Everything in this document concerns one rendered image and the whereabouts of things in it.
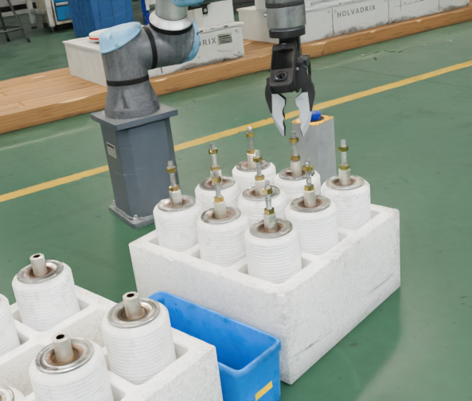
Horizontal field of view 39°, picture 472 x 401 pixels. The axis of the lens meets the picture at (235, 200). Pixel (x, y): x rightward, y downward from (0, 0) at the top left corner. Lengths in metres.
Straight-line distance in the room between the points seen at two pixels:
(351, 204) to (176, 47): 0.75
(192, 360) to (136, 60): 1.01
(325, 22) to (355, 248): 2.87
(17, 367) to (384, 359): 0.62
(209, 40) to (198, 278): 2.47
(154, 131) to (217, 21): 1.92
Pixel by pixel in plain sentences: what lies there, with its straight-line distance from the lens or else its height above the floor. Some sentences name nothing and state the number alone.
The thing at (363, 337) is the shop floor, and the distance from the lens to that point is 1.30.
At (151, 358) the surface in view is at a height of 0.20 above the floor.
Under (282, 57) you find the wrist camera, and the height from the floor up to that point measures 0.50.
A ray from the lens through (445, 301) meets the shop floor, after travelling 1.41.
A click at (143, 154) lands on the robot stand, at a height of 0.20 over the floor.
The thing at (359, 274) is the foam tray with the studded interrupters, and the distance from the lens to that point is 1.28.
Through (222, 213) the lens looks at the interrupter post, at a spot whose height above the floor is 0.26.
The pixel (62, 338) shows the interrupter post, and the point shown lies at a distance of 0.89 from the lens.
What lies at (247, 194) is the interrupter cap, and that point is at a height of 0.25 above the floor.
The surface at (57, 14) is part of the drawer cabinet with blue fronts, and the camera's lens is 6.75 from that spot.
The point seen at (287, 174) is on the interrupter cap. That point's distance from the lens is 1.38.
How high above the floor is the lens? 0.74
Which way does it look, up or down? 22 degrees down
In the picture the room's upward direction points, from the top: 7 degrees counter-clockwise
